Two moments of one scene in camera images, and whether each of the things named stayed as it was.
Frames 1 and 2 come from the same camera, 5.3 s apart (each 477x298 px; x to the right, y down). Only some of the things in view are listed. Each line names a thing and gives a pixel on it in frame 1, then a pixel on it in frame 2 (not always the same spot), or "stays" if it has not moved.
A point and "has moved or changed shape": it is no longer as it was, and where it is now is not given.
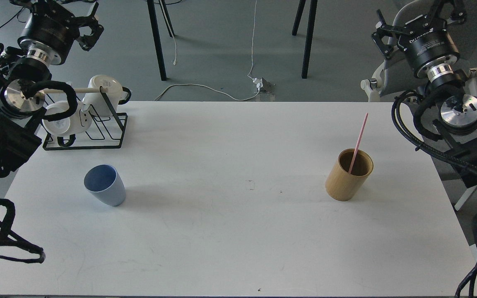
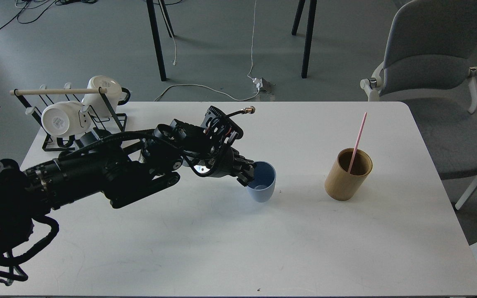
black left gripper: x=52 y=27 to x=218 y=159
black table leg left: x=153 y=20 stays
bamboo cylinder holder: x=340 y=184 stays
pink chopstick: x=358 y=143 stays
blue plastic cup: x=104 y=181 has moved or changed shape
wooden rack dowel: x=51 y=90 stays
